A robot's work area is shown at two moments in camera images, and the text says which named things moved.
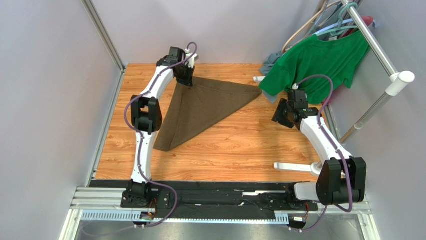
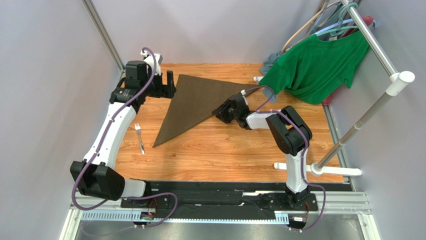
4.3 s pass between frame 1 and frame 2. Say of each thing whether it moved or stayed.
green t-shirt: stayed
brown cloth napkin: moved
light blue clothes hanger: stayed
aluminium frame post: stayed
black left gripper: moved
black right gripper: moved
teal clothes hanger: stayed
